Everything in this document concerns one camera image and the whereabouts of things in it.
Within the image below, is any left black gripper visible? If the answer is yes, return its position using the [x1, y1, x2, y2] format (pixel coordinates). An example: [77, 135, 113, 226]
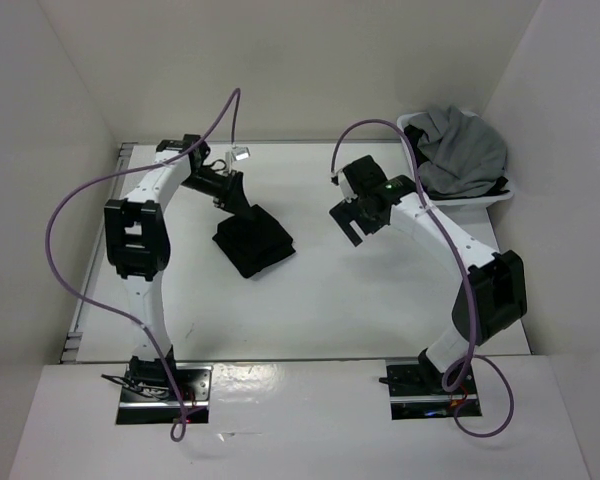
[180, 168, 254, 221]

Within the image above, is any black skirt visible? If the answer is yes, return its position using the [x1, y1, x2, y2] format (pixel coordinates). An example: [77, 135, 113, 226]
[213, 205, 296, 279]

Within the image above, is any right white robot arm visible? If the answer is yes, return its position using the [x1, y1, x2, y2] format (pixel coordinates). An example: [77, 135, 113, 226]
[330, 155, 528, 393]

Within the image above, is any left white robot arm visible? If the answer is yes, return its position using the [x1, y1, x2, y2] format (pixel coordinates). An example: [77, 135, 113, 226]
[104, 135, 253, 400]

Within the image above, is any grey skirt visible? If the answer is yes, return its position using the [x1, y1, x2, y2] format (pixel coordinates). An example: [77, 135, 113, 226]
[404, 106, 507, 198]

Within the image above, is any white laundry basket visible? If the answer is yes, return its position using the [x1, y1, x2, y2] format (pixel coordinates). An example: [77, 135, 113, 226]
[396, 109, 516, 209]

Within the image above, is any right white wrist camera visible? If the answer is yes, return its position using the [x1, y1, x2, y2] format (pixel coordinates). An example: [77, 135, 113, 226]
[330, 168, 358, 203]

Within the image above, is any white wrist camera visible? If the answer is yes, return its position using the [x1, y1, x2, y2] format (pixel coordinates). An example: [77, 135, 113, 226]
[226, 146, 250, 163]
[330, 168, 358, 203]

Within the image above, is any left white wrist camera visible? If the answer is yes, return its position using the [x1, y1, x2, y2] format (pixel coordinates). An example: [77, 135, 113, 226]
[226, 146, 250, 163]

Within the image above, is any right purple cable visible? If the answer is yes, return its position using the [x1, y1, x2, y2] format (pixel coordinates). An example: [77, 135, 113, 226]
[330, 118, 518, 439]

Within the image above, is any purple cable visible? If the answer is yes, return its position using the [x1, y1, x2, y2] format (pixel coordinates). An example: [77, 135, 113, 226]
[45, 87, 243, 443]
[330, 118, 518, 439]

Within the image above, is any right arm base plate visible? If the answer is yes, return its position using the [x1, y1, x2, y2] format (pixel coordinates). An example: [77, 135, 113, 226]
[379, 358, 482, 420]

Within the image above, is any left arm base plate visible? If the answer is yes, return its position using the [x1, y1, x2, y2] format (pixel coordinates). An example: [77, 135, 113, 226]
[101, 366, 212, 425]

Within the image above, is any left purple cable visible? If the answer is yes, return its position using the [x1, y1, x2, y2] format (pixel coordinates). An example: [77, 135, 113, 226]
[45, 87, 243, 443]

